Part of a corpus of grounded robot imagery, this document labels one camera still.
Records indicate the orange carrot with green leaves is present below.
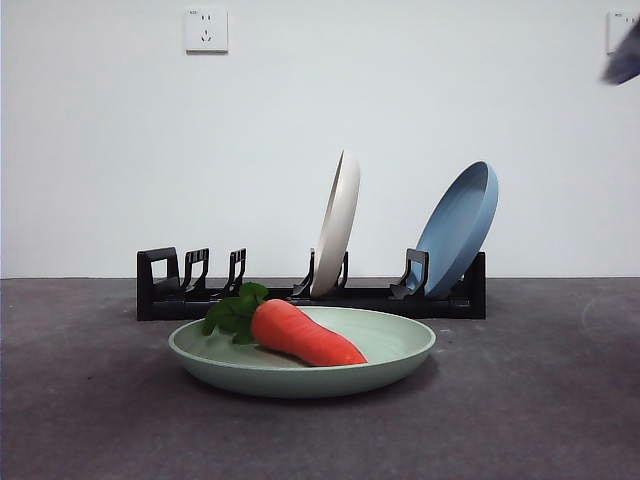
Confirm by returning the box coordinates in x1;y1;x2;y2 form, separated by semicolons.
201;281;370;368

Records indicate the cream white plate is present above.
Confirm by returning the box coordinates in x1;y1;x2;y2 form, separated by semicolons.
309;148;362;297

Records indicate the pale green plate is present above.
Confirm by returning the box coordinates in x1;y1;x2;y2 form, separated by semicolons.
167;305;438;400

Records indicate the white wall socket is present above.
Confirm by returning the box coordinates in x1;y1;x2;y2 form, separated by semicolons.
606;10;640;56
185;7;230;55

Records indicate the black plate rack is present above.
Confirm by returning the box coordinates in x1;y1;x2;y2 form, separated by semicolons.
136;246;488;322

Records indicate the blue plate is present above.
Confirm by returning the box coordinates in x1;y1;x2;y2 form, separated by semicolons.
414;160;500;297

